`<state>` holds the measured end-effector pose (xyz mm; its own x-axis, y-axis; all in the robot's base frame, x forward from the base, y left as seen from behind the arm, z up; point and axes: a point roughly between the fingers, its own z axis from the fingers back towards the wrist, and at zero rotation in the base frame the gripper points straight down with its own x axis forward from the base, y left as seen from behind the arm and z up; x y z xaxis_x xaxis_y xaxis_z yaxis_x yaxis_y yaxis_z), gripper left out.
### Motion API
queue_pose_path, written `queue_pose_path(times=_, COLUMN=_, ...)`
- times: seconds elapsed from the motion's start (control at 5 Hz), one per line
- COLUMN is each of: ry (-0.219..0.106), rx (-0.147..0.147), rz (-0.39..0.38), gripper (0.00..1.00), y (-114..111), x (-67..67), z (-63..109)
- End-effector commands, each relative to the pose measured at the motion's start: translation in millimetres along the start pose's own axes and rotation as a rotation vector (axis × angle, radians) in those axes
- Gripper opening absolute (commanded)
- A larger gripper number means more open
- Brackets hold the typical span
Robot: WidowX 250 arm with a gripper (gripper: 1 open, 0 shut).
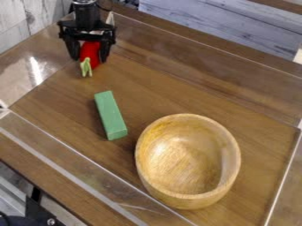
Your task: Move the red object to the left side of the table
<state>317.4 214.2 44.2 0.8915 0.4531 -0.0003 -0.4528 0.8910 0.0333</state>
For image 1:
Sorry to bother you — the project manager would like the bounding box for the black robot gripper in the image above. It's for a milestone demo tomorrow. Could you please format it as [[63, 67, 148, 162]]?
[[56, 0, 116, 63]]

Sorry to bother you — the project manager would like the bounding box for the red plush radish toy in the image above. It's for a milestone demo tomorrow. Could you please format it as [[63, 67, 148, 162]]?
[[80, 41, 100, 77]]

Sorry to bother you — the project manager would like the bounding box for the green rectangular block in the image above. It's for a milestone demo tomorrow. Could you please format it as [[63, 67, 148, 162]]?
[[95, 91, 127, 140]]

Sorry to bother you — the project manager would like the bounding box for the wooden bowl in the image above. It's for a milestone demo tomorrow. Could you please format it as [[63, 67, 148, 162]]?
[[135, 113, 242, 209]]

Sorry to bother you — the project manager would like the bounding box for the black clamp under table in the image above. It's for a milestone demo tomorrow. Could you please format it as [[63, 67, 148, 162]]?
[[0, 186, 66, 226]]

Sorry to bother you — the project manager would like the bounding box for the clear acrylic tray wall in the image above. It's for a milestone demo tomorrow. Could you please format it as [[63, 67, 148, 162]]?
[[0, 11, 302, 226]]

